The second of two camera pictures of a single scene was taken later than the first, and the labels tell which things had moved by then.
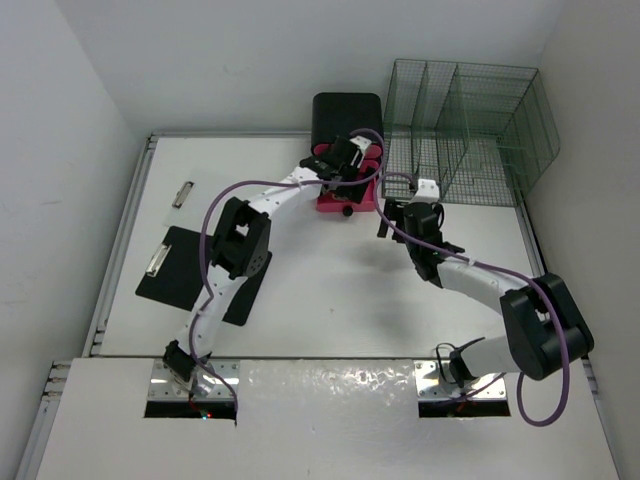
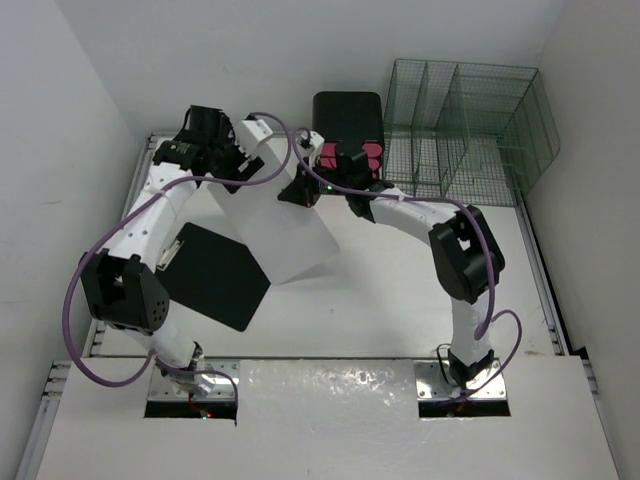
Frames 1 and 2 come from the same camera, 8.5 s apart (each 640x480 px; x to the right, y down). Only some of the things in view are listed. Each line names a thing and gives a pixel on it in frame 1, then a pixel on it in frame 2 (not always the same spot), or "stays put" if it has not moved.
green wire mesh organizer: x=481 y=132 stays put
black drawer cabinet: x=336 y=114 stays put
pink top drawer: x=326 y=149 stays put
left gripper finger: x=351 y=192 → x=243 y=171
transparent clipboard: x=178 y=249 → x=276 y=215
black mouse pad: x=179 y=282 stays put
